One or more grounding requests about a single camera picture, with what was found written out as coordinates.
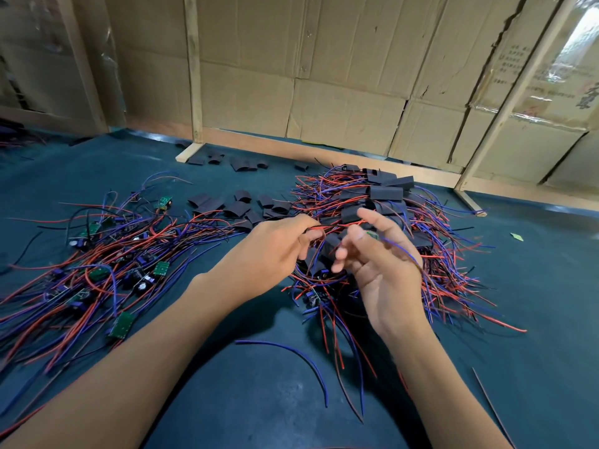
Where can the person's left hand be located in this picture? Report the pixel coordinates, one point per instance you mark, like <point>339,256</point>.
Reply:
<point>257,257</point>

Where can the person's right hand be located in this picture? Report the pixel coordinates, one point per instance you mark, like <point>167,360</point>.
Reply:
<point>388,276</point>

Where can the pile of black sleeve pieces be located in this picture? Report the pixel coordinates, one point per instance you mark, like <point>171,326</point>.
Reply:
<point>239,208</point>

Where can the pile of sleeved wired boards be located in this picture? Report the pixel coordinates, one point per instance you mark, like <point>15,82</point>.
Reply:
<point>440,266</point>

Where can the pile of unsleeved wired boards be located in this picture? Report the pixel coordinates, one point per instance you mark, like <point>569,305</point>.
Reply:
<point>94,276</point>

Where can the person's right forearm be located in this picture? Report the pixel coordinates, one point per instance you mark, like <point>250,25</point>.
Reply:
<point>445,393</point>

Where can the person's left forearm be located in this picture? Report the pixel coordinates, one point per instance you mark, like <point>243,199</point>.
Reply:
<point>103,378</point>

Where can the wooden ledge board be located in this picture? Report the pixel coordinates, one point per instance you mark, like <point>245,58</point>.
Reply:
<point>281,145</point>

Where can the small green scrap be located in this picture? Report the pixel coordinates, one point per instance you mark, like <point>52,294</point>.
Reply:
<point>517,236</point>

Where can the clear plastic sheet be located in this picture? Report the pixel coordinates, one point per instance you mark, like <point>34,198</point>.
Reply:
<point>580,56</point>

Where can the thin wooden post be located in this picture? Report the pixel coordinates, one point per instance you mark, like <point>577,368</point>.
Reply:
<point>193,70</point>

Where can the pale slanted wooden post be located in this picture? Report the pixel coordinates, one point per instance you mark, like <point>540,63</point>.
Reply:
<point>515,93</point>

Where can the wide wooden post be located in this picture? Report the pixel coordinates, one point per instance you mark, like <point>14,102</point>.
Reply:
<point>82,65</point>

